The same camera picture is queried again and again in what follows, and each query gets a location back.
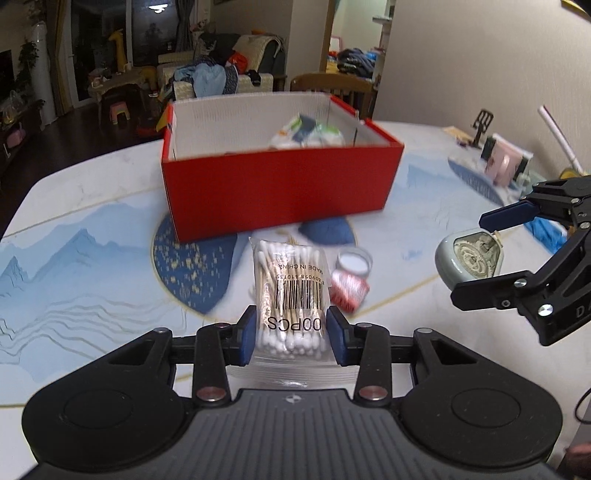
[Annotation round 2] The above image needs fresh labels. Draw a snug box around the blue rubber glove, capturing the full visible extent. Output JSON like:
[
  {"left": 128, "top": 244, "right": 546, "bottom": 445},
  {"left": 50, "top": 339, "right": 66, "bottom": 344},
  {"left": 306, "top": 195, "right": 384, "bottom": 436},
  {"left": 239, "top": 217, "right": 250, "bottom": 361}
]
[{"left": 524, "top": 218, "right": 568, "bottom": 254}]

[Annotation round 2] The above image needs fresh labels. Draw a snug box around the white tissue pack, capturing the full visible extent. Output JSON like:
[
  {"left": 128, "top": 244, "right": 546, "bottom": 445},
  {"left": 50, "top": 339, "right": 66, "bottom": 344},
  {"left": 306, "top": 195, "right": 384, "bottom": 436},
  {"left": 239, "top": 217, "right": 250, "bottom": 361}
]
[{"left": 270, "top": 114, "right": 346, "bottom": 150}]

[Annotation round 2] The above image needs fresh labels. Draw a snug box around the sofa with clothes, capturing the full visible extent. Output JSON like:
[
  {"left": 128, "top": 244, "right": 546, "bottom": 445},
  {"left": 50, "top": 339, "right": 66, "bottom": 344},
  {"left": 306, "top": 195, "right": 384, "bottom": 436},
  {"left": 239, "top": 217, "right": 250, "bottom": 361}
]
[{"left": 157, "top": 32, "right": 287, "bottom": 103}]

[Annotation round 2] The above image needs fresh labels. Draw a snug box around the small red white tube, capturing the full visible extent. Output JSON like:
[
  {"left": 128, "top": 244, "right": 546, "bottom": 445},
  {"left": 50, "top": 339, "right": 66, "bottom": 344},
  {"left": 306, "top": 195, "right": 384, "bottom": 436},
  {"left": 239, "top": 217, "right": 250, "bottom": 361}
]
[{"left": 329, "top": 269, "right": 370, "bottom": 313}]

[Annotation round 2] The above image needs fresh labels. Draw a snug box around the white rolled stick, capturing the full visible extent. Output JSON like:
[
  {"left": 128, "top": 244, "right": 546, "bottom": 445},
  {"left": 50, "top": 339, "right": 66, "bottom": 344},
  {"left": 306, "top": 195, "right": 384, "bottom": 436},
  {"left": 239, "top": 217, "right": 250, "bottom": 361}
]
[{"left": 538, "top": 105, "right": 585, "bottom": 175}]

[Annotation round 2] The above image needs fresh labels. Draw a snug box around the yellow lidded container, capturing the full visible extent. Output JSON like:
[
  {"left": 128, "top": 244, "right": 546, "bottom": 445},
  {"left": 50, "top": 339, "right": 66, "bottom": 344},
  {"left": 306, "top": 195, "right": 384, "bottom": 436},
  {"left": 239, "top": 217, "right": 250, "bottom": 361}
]
[{"left": 559, "top": 168, "right": 589, "bottom": 180}]

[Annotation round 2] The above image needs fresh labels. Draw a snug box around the small round tin lid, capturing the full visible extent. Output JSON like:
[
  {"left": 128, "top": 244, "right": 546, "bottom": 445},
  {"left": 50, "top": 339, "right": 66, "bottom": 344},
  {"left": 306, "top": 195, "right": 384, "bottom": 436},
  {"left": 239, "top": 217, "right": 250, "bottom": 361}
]
[{"left": 335, "top": 246, "right": 373, "bottom": 278}]

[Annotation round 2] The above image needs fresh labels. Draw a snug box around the cotton swab bag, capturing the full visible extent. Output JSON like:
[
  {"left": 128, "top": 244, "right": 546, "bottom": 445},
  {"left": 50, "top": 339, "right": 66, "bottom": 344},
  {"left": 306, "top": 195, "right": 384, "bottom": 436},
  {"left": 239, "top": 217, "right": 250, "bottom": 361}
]
[{"left": 252, "top": 239, "right": 329, "bottom": 362}]

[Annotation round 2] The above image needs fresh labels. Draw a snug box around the wooden dining chair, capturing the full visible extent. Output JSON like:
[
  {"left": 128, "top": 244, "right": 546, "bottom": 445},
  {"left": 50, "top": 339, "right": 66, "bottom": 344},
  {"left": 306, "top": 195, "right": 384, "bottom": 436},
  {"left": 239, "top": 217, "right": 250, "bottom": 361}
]
[{"left": 290, "top": 72, "right": 377, "bottom": 119}]

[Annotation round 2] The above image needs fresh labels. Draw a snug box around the pale green mug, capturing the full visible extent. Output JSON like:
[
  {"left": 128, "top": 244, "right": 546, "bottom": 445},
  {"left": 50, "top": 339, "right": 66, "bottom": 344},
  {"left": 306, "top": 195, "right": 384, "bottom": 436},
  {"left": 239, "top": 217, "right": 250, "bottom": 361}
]
[{"left": 513, "top": 171, "right": 546, "bottom": 199}]

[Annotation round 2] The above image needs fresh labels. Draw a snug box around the red cardboard box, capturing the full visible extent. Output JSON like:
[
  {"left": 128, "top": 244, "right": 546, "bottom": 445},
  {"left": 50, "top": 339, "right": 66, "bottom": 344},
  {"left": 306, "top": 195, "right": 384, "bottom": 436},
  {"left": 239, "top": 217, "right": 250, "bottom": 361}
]
[{"left": 161, "top": 92, "right": 404, "bottom": 242}]

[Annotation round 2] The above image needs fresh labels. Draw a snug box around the pink plastic stool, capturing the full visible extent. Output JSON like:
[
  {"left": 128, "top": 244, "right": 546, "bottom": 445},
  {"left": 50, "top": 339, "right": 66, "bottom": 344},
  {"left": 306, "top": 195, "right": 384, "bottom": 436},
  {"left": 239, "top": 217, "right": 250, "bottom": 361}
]
[{"left": 109, "top": 101, "right": 130, "bottom": 125}]

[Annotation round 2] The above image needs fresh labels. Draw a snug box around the pale green tape measure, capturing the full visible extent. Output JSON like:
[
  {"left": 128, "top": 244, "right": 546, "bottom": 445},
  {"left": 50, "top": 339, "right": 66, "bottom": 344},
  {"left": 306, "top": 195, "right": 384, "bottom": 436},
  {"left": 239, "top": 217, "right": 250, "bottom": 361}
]
[{"left": 435, "top": 230, "right": 504, "bottom": 290}]

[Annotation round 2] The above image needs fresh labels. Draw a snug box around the pink mug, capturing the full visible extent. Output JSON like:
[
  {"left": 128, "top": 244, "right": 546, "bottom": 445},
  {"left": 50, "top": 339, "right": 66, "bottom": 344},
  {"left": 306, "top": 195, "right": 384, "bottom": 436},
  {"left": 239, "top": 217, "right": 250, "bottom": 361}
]
[{"left": 481, "top": 135, "right": 532, "bottom": 187}]

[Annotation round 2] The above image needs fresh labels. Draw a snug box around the black phone stand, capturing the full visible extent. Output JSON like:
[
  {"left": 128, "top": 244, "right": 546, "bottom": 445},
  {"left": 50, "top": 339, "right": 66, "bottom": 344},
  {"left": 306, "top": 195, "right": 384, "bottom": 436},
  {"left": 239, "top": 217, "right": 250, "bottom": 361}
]
[{"left": 471, "top": 109, "right": 494, "bottom": 148}]

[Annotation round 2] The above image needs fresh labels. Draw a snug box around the person's right hand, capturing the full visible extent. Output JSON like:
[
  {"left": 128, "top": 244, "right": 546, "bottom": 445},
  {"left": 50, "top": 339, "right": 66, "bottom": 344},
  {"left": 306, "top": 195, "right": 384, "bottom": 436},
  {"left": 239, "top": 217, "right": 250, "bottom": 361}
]
[{"left": 564, "top": 442, "right": 591, "bottom": 479}]

